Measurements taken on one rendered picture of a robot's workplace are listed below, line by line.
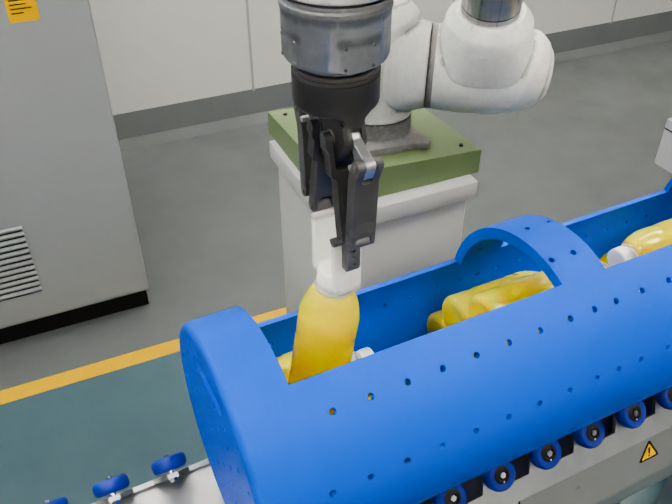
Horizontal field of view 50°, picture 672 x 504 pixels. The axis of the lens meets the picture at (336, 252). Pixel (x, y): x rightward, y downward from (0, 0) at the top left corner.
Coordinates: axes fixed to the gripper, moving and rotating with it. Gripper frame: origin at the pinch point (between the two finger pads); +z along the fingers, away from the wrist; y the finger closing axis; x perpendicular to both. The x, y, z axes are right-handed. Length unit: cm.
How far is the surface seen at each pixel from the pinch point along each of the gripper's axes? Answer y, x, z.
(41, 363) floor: -140, -39, 132
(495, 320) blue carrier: 7.4, 15.7, 9.8
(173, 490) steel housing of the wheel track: -8.1, -19.8, 38.6
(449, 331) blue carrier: 6.8, 10.1, 9.5
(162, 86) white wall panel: -275, 43, 107
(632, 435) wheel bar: 12, 41, 39
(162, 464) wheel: -8.7, -20.3, 33.3
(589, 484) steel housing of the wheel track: 13, 33, 44
